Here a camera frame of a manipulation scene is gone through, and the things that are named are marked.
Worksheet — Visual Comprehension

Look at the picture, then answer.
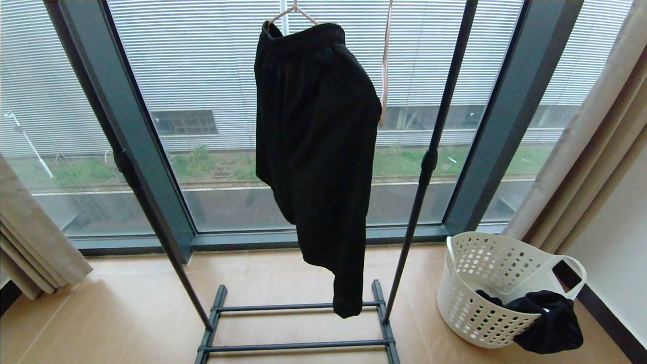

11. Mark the black garment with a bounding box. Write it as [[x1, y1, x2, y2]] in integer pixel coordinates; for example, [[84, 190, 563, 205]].
[[254, 21, 383, 319]]

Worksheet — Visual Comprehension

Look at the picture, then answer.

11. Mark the window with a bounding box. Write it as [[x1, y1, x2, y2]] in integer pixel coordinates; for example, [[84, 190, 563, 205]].
[[0, 0, 632, 263]]

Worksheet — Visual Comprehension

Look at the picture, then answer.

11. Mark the white laundry basket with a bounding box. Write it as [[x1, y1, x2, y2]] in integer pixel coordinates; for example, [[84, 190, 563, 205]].
[[437, 232, 588, 349]]

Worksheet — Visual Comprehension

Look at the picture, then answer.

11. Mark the pink clothes hanger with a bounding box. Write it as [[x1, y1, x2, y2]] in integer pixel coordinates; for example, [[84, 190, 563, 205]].
[[268, 0, 320, 26], [379, 0, 395, 128]]

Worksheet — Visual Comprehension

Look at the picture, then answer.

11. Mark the black clothes rack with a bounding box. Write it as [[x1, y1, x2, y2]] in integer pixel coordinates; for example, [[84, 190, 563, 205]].
[[43, 0, 478, 364]]

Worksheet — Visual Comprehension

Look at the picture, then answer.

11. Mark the beige curtain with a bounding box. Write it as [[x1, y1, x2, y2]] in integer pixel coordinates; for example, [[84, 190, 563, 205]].
[[0, 152, 94, 300], [500, 0, 647, 253]]

